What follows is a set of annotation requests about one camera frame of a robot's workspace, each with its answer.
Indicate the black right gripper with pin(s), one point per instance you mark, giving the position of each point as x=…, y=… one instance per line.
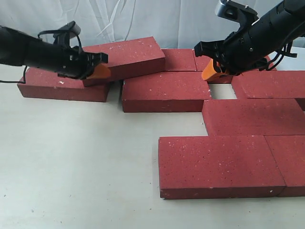
x=240, y=52

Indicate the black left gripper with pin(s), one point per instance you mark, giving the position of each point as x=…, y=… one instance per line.
x=80, y=65

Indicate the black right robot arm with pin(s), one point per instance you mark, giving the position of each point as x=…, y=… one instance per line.
x=285, y=22

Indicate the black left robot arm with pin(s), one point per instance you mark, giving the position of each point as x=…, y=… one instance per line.
x=51, y=51

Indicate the red brick right second row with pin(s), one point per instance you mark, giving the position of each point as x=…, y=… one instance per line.
x=271, y=84

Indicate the red brick right third row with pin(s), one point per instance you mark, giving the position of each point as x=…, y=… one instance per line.
x=253, y=117

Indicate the red brick front large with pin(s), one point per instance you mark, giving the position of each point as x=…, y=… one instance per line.
x=203, y=167

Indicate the pale blue backdrop curtain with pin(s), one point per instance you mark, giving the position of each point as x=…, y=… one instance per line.
x=173, y=23

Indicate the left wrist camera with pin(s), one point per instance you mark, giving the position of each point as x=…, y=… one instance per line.
x=63, y=35

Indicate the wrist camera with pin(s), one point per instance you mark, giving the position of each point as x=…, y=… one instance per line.
x=233, y=11
x=63, y=35

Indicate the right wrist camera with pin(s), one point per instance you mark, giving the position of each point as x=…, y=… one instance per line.
x=233, y=11

